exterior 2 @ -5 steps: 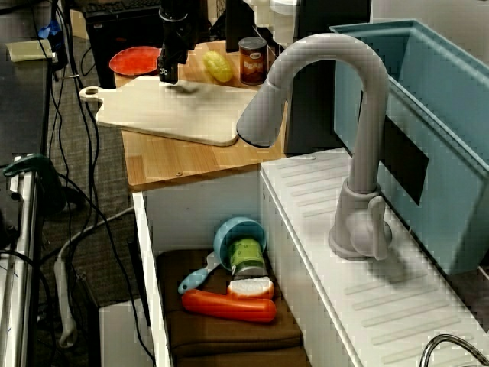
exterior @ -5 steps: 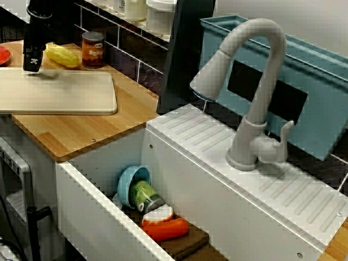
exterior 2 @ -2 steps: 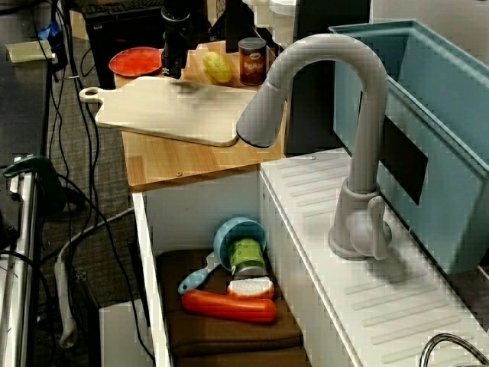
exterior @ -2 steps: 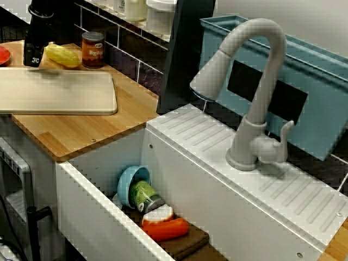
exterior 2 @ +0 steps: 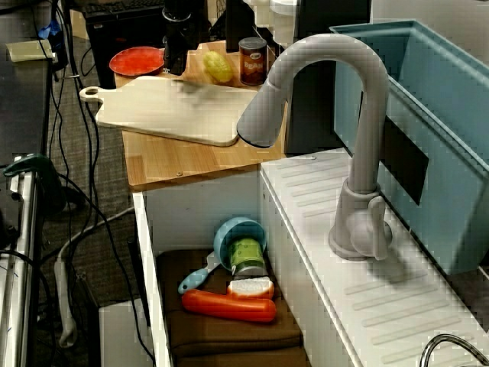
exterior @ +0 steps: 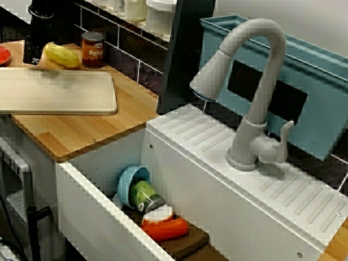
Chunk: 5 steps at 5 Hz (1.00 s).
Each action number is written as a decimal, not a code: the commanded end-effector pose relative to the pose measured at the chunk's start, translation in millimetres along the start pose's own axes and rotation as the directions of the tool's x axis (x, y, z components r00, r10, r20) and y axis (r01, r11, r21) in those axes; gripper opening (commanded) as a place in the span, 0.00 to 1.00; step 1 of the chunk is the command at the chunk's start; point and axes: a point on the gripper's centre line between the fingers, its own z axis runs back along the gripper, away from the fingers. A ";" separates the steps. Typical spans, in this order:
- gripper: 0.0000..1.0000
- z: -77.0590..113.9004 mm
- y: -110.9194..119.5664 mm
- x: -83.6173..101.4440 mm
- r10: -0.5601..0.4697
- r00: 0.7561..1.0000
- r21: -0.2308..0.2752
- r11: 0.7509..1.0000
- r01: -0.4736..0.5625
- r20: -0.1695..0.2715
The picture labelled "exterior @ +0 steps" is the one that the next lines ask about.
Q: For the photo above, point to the orange beans can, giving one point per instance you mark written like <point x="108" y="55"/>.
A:
<point x="93" y="51"/>

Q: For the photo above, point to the green toy can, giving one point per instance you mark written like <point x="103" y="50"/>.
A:
<point x="144" y="194"/>

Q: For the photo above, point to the large clear lidded container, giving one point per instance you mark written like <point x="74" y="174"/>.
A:
<point x="160" y="16"/>

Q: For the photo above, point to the yellow toy corn cob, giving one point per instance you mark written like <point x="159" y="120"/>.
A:
<point x="62" y="55"/>

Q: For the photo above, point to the black upright panel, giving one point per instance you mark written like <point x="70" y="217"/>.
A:
<point x="187" y="54"/>

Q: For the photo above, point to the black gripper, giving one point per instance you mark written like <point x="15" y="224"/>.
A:
<point x="40" y="30"/>

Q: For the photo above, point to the red plate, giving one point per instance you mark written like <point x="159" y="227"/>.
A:
<point x="4" y="55"/>

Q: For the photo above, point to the white and orange toy slice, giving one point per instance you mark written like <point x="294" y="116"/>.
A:
<point x="157" y="214"/>

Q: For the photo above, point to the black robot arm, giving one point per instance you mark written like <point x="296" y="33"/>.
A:
<point x="40" y="8"/>

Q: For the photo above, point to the grey toy faucet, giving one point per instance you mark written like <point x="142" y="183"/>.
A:
<point x="267" y="81"/>

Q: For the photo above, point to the light wooden cutting board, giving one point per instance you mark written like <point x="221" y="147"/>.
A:
<point x="84" y="92"/>

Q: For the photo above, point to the grey toy appliance front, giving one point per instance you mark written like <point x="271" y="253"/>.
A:
<point x="25" y="174"/>

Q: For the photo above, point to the orange toy carrot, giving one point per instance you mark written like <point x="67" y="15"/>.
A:
<point x="166" y="231"/>

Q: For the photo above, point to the light blue bowl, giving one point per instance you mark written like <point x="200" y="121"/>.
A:
<point x="127" y="182"/>

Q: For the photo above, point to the brown cloth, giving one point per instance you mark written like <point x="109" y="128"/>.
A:
<point x="190" y="244"/>

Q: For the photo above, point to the small clear lidded container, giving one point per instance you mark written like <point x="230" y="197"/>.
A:
<point x="119" y="5"/>

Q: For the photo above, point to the white toy sink unit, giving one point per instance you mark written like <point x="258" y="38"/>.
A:
<point x="190" y="176"/>

